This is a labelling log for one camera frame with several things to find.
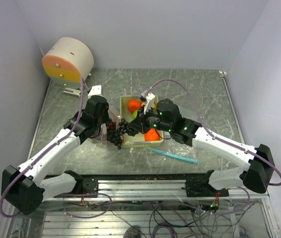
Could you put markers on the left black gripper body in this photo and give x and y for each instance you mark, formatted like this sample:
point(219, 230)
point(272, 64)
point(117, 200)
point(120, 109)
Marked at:
point(103, 119)

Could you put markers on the red-zipper clear bag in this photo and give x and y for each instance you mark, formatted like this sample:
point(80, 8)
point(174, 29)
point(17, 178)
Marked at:
point(114, 115)

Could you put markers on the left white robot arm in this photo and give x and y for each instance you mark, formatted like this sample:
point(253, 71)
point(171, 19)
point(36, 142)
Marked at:
point(26, 186)

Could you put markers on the blue-zipper clear bag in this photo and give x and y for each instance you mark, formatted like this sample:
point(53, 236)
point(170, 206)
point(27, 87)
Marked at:
point(170, 150)

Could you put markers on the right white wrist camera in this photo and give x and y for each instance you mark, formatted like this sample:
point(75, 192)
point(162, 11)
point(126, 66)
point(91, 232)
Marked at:
point(148, 98)

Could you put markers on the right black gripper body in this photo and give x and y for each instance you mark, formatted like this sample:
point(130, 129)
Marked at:
point(154, 122)

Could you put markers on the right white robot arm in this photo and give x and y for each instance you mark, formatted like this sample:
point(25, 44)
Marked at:
point(254, 164)

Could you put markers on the white corner clip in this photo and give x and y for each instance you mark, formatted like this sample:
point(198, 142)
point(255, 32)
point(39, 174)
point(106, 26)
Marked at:
point(223, 73)

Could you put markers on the aluminium rail frame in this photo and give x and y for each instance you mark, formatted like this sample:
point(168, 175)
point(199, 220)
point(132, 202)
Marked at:
point(159, 206)

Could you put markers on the cylindrical drawer box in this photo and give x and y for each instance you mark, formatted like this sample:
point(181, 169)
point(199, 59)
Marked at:
point(68, 62)

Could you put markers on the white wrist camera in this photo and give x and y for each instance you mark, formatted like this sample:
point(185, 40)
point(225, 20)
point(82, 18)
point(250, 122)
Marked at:
point(95, 91)
point(148, 98)

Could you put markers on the yellow-orange peach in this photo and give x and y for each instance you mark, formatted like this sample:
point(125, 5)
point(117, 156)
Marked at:
point(144, 104)

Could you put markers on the orange fruit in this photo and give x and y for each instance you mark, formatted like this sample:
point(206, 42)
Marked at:
point(133, 105)

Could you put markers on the yellow-green perforated plastic basket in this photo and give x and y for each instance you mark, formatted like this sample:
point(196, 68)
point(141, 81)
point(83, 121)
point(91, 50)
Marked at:
point(139, 139)

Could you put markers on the green apple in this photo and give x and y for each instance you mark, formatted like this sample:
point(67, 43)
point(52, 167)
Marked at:
point(135, 113)

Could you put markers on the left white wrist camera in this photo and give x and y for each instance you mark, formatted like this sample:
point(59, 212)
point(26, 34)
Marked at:
point(95, 91)

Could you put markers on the small red-orange fruit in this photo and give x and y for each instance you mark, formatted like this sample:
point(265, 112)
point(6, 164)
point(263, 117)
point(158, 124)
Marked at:
point(152, 135)

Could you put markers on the dark blue grape bunch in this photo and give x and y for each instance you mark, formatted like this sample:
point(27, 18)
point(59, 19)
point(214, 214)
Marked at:
point(116, 137)

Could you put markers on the small silver metal bracket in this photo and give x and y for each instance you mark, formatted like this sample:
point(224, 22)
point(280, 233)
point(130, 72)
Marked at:
point(72, 92)

